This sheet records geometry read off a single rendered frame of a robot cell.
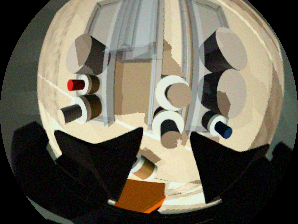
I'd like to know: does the brown jar with black cap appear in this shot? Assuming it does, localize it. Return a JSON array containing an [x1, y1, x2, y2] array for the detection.
[[130, 153, 158, 181]]

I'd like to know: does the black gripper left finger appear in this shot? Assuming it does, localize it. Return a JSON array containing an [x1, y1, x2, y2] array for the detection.
[[55, 127, 144, 202]]

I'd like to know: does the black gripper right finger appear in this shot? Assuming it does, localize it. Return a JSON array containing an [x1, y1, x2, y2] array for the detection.
[[189, 131, 270, 204]]

